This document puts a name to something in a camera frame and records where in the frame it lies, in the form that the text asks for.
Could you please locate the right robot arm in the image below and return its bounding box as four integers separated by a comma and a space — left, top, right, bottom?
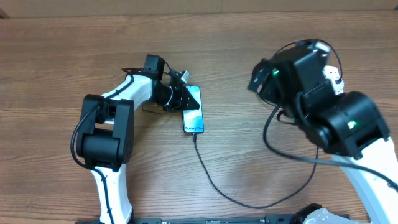
248, 39, 397, 223

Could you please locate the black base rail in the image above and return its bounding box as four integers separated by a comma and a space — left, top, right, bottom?
131, 214, 294, 224

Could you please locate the white charger plug adapter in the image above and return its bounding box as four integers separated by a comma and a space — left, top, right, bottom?
330, 78, 345, 95

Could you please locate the white power strip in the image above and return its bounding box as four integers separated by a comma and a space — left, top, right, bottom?
323, 65, 345, 95

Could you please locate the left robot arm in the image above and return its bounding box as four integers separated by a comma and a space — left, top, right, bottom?
70, 54, 200, 223

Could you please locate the blue Galaxy smartphone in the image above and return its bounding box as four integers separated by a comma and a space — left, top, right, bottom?
182, 91, 205, 133

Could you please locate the black USB charging cable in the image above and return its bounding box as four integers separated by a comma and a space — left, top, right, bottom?
192, 39, 344, 210

